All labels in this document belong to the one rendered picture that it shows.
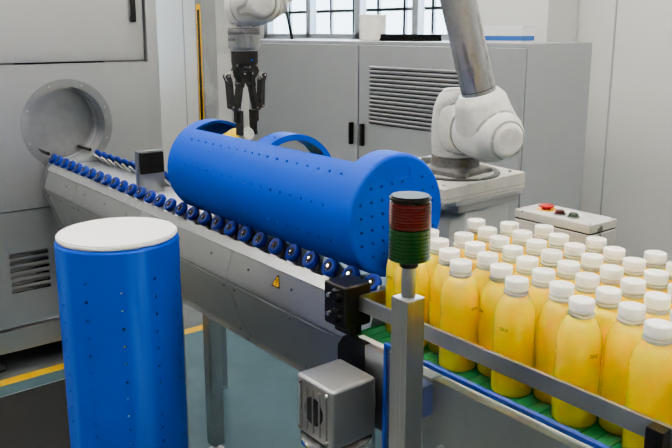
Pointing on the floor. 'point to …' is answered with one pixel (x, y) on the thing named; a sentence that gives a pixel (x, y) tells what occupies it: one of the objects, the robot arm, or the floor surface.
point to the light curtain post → (208, 77)
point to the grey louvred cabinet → (303, 107)
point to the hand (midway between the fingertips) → (246, 122)
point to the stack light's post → (406, 371)
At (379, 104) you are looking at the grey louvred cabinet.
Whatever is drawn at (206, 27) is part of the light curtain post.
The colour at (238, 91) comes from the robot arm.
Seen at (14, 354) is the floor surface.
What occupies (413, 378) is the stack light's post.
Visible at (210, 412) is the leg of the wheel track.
